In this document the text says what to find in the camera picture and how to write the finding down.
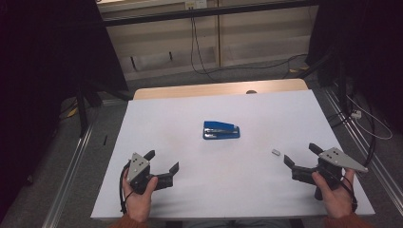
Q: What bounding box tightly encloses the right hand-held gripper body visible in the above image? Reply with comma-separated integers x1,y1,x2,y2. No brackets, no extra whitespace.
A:
291,146,370,201

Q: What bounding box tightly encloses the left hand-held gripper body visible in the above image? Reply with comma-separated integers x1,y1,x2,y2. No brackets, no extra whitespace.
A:
125,152,175,195

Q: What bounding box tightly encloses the blue stapler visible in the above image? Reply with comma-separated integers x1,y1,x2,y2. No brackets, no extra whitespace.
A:
202,120,241,141

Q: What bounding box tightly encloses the person's right hand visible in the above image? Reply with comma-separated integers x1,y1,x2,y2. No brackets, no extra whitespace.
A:
311,168,356,219

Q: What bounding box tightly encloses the person's left hand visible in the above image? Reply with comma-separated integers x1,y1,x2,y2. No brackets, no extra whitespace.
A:
122,175,159,223

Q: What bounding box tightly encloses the white table mat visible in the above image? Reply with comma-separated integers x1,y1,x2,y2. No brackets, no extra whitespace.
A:
90,89,376,220

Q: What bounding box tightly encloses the black stand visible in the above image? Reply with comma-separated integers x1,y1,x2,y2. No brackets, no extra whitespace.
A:
74,79,135,139
297,51,354,122

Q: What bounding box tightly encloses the black curtain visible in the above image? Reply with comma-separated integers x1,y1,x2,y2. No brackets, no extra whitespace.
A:
0,0,129,220
304,0,403,135

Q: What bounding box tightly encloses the beige wooden cabinet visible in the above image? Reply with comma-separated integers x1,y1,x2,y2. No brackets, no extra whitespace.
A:
96,0,319,82

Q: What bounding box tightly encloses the black horizontal bar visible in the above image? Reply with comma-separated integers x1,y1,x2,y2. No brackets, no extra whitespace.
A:
102,0,318,29

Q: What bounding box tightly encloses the left hand-held gripper cable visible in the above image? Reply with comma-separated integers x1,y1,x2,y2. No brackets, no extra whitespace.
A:
118,161,132,215

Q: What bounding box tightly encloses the hand-held gripper cable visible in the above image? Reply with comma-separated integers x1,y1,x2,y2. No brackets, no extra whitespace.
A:
118,161,132,215
339,174,359,214

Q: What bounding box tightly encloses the right hand-held gripper cable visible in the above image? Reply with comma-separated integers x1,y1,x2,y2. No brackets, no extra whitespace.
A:
339,174,359,214

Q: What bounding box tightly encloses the thick black cable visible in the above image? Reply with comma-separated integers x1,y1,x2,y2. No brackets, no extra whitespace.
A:
327,94,378,168

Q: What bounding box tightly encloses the aluminium floor rail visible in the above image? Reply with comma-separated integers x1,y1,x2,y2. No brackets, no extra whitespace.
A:
322,85,403,217
41,123,95,228

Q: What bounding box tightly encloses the white cable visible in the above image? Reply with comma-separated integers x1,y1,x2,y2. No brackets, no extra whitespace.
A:
346,94,394,142

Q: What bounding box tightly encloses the black floor cable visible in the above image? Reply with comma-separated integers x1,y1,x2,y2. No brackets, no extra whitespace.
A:
218,53,309,80

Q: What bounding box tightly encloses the hanging black cable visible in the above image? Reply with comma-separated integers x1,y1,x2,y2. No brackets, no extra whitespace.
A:
189,9,221,84

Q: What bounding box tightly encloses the white wall socket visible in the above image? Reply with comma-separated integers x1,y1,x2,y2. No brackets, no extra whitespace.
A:
184,0,208,10

